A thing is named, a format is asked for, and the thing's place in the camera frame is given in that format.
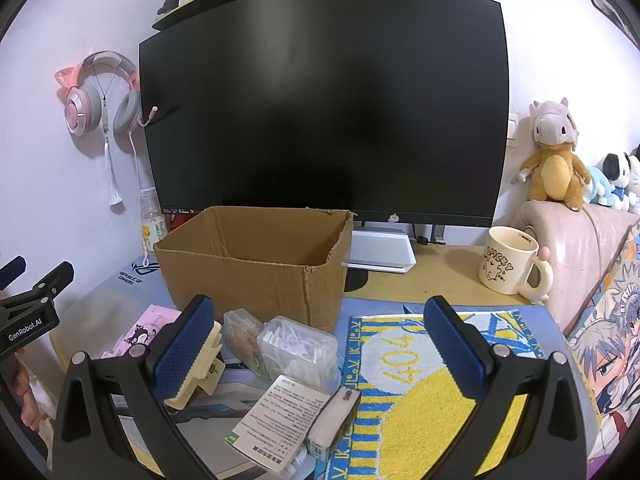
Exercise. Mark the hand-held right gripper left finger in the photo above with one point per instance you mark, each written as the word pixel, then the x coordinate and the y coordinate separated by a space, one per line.
pixel 185 350

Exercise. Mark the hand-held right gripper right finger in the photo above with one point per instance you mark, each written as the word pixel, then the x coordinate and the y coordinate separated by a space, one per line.
pixel 452 355

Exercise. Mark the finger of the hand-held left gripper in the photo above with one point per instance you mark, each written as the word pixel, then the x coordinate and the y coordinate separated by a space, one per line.
pixel 12 270
pixel 52 280

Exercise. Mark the cream hair claw clip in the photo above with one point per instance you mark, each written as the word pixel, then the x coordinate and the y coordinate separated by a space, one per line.
pixel 205 375

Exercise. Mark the pink cartoon package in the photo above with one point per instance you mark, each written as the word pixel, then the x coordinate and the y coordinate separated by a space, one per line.
pixel 145 325

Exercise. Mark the brown cardboard box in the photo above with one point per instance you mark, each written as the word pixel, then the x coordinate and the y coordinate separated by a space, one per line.
pixel 260 290

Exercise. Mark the white and green paper box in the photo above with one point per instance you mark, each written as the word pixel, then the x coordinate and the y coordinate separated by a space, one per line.
pixel 280 420

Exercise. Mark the small grey-topped box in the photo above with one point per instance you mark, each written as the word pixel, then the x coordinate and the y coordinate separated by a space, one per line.
pixel 332 420

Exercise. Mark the person's left hand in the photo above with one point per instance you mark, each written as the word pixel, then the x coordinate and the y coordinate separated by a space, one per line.
pixel 32 390

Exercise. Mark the small clear plastic box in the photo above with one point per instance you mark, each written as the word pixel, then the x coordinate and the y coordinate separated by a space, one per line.
pixel 240 335

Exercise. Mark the anime printed desk mat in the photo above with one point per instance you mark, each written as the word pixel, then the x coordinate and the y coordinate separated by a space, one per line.
pixel 125 290

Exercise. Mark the yellow and blue towel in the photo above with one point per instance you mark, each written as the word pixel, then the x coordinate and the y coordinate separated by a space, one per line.
pixel 400 410

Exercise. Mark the cream cartoon mug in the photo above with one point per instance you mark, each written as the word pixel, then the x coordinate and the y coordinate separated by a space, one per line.
pixel 505 265

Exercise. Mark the clear spray bottle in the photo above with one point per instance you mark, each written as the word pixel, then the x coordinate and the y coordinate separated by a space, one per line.
pixel 152 225

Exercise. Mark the clear cotton swab box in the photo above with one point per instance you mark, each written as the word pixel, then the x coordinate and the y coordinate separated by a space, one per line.
pixel 300 350

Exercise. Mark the grey monitor stand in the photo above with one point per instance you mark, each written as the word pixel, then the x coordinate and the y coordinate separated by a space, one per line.
pixel 437 234

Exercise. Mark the dark round pad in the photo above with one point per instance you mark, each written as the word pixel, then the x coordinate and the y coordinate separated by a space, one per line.
pixel 356 280

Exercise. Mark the white flat console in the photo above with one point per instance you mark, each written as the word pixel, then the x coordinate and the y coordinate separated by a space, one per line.
pixel 380 252

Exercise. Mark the red box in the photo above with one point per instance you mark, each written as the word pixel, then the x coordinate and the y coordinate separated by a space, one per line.
pixel 180 216

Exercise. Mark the anime printed blanket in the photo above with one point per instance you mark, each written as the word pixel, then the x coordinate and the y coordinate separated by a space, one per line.
pixel 610 350

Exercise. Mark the pink padded sofa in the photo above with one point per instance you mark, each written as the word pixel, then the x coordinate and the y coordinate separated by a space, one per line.
pixel 575 250

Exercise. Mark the pink cat-ear headphones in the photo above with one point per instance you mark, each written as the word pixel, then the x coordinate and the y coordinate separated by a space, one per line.
pixel 77 110

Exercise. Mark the orange plush toy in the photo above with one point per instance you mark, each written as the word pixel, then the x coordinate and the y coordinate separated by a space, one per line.
pixel 552 170

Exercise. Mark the blue plush toy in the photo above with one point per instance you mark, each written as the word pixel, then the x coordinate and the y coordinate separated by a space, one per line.
pixel 602 187

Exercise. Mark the black and white plush toy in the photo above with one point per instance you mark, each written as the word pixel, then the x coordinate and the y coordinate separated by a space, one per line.
pixel 617 170

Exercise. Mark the black computer monitor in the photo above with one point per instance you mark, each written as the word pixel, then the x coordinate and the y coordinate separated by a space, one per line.
pixel 325 110

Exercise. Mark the white wall socket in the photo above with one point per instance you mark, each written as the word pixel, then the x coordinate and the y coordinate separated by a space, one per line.
pixel 512 131

